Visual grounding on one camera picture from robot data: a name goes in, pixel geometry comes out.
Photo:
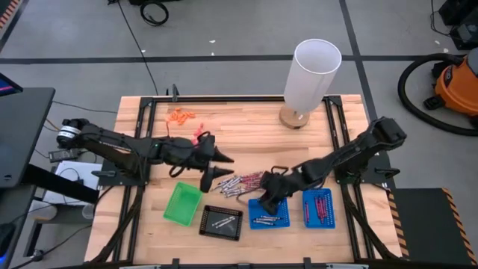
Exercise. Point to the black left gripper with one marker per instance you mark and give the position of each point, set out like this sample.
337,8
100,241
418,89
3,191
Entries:
203,153

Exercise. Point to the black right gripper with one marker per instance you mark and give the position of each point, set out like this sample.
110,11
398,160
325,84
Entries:
280,183

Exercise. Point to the white crayon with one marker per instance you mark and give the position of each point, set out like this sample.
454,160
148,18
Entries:
226,223
231,181
270,217
231,190
267,220
221,185
235,193
223,220
265,223

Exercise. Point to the black plastic basket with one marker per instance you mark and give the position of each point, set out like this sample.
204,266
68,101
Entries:
224,233

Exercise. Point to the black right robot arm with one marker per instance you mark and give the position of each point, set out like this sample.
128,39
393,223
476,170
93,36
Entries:
354,149

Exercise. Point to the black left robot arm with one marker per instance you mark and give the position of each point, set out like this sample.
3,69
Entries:
112,140

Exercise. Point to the blue plastic basket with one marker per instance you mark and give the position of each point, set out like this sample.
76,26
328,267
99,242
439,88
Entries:
285,224
311,209

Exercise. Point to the green plastic basket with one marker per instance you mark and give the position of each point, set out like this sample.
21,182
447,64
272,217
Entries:
183,203

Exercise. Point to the black table clamp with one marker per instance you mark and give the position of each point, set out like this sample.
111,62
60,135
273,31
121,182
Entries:
175,263
307,263
174,91

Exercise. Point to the white cylinder table lamp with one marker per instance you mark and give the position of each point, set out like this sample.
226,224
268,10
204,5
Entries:
310,82

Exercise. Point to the white box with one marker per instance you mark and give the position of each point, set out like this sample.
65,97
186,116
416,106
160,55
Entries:
84,168

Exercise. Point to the clear plastic cup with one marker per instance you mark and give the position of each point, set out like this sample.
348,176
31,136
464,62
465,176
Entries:
88,212

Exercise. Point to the black power adapter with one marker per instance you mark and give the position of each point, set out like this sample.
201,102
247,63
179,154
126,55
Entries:
63,155

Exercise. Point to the black desk beam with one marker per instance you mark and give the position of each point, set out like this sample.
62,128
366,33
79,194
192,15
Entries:
59,183

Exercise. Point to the black platform with hazard stripes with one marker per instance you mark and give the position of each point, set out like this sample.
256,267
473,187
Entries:
429,224

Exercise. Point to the white round object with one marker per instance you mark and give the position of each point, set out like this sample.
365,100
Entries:
43,212

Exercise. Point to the orange shop vacuum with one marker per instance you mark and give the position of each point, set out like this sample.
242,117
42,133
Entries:
402,87
459,86

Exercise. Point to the black desk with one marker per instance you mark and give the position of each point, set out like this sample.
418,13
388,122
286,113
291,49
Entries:
22,130

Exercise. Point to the computer monitor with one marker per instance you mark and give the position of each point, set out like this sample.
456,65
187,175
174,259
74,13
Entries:
7,86

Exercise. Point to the hazard tape strip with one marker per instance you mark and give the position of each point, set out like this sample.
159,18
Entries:
9,11

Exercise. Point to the black equipment case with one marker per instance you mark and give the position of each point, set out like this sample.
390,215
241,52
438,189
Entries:
467,33

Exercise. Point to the black aluminium table frame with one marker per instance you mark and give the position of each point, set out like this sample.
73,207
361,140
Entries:
239,98

